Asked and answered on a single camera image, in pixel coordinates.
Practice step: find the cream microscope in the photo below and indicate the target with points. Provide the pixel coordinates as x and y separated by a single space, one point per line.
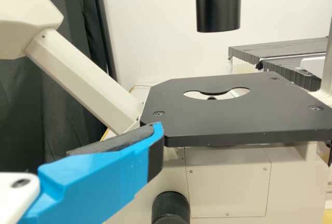
233 110

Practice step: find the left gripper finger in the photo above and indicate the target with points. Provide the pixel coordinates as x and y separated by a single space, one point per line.
103 172

